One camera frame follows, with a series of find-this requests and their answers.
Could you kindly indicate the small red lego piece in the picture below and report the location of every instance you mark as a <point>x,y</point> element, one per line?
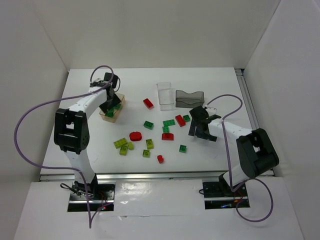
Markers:
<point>160,159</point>

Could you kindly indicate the lime small lego brick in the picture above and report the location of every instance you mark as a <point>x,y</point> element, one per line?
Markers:
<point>130,145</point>

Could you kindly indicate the red arched lego brick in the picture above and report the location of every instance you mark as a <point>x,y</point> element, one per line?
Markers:
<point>167,136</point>

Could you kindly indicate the red round lego piece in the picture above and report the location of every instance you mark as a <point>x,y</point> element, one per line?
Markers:
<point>135,136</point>

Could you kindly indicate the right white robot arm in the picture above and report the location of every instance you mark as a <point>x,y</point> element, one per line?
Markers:
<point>256,153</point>

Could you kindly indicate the lime lego brick lower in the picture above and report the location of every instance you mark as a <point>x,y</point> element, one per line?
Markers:
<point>146,153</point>

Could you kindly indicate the aluminium rail front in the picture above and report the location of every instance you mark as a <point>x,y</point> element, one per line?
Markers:
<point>137,176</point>

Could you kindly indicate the lime long lego brick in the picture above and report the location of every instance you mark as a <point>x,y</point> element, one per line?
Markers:
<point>120,142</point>

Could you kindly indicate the tan translucent container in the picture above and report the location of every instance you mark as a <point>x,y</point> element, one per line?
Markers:
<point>117,113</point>

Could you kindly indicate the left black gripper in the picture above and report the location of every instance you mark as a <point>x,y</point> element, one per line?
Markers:
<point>113,102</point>

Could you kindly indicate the dark green lego brick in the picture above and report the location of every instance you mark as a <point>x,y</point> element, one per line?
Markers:
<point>148,125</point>

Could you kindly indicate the aluminium rail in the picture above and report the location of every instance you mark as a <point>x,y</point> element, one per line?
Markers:
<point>137,176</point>
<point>239,72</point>

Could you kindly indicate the red long lego brick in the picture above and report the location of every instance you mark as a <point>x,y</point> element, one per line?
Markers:
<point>148,103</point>

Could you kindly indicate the smoky grey plastic container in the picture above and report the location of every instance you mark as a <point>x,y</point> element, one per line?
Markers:
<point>189,100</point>

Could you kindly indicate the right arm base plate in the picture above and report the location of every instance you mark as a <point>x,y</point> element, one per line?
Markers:
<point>225,197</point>

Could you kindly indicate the green small lego brick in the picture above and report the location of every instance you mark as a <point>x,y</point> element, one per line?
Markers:
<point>165,129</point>

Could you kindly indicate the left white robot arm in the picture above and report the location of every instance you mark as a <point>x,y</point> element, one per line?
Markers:
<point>71,130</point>

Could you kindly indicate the lime lego brick center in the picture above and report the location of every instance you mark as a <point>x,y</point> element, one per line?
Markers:
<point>149,144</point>

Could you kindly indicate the aluminium rail right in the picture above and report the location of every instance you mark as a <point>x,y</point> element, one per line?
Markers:
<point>239,72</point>

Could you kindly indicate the clear plastic container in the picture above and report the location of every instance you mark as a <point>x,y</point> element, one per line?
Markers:
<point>165,96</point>

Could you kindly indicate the green square lego brick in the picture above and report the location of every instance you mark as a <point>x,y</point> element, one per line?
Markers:
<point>117,107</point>

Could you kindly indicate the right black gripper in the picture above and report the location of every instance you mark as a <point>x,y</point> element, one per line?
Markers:
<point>201,132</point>

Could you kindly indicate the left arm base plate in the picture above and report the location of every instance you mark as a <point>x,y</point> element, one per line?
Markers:
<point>105,196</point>

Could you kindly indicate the green lego beside red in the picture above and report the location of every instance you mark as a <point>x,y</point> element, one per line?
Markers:
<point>186,118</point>

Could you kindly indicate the lime square lego brick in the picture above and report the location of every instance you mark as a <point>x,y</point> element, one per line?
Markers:
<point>123,150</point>

